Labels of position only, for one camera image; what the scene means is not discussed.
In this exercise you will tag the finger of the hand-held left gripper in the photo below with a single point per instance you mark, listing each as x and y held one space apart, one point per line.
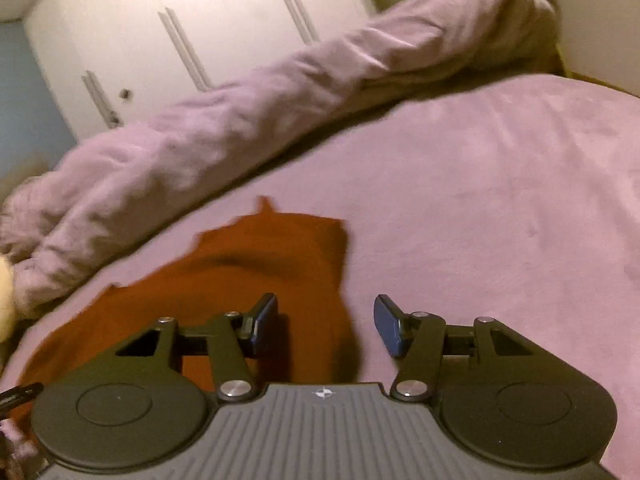
20 394

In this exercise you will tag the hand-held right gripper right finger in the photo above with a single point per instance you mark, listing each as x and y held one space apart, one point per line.
392 325

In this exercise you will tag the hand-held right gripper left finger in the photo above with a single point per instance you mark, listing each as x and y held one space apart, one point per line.
264 325

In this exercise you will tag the brown button cardigan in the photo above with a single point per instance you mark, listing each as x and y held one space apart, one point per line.
240 270

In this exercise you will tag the purple duvet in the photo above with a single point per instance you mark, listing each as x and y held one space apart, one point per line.
250 125

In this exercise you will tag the white wardrobe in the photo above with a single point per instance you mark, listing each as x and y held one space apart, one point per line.
175 25

